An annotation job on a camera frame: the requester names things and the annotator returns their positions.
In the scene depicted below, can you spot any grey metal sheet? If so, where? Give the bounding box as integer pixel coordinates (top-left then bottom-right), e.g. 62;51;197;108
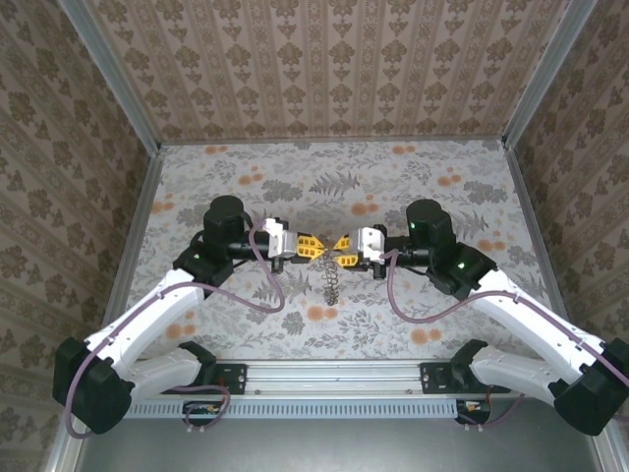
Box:
73;397;608;472

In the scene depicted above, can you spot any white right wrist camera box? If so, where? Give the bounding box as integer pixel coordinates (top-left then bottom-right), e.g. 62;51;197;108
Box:
356;224;388;262

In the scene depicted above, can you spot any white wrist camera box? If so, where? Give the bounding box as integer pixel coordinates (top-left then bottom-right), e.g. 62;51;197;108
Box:
262;217;300;260
356;224;388;262

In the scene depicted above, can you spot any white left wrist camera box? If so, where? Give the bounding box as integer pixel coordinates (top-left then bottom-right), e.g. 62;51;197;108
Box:
262;217;300;260

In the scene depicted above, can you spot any aluminium left side rail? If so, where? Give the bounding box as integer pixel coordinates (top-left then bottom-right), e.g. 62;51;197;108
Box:
100;147;166;340

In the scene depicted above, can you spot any aluminium right side rail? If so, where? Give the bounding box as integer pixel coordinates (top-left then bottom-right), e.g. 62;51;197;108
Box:
500;140;581;358

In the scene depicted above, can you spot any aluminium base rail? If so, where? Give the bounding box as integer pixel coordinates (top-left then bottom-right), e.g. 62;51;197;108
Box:
117;358;599;400

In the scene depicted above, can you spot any grey slotted cable duct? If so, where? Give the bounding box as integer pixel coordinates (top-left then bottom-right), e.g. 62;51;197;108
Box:
117;398;466;420

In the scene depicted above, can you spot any aluminium left corner post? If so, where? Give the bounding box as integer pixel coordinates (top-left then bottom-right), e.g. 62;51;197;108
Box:
56;0;163;151

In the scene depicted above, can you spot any aluminium corner post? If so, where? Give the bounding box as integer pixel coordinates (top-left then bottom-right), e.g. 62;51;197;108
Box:
500;0;599;148
56;0;163;151

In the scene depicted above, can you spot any aluminium right corner post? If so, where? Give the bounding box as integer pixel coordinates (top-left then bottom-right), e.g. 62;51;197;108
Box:
500;0;599;148

